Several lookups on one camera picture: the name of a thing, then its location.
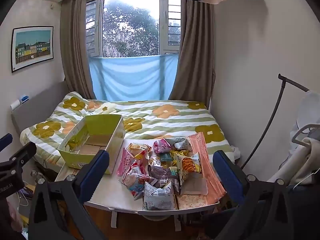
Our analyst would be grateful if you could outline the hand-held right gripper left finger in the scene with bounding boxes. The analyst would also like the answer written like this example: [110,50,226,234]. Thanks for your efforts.
[28,150,110,240]

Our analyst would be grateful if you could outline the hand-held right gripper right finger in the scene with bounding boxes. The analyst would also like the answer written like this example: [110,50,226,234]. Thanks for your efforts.
[212,150,295,240]

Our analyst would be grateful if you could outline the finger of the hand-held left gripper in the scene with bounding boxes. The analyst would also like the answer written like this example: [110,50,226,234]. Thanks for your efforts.
[0,133,13,153]
[0,141,37,171]

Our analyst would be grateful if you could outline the green cardboard box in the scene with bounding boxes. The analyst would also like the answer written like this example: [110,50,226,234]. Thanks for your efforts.
[57,114,125,175]

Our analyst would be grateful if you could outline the pile of snack packets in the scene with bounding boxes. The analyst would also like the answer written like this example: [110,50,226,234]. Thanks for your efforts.
[116,136,209,210]

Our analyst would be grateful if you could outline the pink patterned mat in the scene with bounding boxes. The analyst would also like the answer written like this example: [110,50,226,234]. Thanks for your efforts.
[175,132,227,209]

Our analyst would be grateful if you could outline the white crumpled cloth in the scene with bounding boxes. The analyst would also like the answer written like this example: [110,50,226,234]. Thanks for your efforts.
[230,146,242,159]

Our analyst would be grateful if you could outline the white blue lint roller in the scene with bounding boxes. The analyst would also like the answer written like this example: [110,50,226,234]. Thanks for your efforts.
[10,95,30,112]

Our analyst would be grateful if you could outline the grey headboard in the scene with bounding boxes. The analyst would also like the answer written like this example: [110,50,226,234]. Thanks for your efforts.
[11,81,70,134]

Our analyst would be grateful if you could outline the white garment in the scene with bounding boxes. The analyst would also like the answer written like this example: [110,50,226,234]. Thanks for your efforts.
[266,90,320,184]

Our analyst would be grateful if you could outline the white plastic hanger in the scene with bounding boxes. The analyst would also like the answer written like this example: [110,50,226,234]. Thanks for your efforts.
[291,123,320,145]

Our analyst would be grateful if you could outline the floral striped blanket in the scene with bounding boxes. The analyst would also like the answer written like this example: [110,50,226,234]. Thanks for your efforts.
[20,91,235,167]

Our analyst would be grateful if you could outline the light blue cloth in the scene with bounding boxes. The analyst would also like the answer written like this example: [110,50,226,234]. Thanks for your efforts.
[89,53,178,102]

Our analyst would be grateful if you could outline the black metal stand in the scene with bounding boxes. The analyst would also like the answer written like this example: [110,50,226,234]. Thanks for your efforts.
[240,74,310,170]

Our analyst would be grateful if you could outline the white cable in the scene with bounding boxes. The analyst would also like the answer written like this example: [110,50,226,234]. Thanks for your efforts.
[17,189,30,207]

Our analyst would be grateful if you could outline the framed wall poster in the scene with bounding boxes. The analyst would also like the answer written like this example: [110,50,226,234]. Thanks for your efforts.
[11,26,54,73]

